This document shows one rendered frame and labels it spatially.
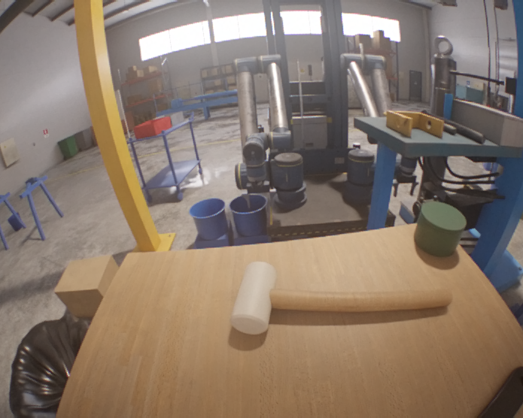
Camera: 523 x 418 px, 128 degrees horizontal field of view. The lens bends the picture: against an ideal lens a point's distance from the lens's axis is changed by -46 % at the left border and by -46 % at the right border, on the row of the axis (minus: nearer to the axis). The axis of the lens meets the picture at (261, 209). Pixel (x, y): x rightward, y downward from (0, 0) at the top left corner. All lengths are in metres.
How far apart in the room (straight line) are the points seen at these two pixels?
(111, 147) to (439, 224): 1.83
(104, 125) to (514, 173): 2.58
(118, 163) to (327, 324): 1.72
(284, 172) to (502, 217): 1.46
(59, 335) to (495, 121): 1.88
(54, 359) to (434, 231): 1.24
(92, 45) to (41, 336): 1.70
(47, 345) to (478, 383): 1.20
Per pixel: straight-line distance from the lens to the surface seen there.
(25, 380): 1.10
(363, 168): 1.69
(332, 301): 0.32
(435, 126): 0.90
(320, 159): 2.20
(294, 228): 1.51
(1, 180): 10.36
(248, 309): 0.30
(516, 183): 1.55
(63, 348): 1.09
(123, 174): 1.86
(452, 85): 2.04
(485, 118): 1.16
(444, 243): 0.47
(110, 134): 1.81
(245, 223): 1.73
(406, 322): 0.37
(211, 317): 0.36
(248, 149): 1.22
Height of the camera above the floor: 1.23
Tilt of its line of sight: 31 degrees down
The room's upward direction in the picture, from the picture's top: 7 degrees counter-clockwise
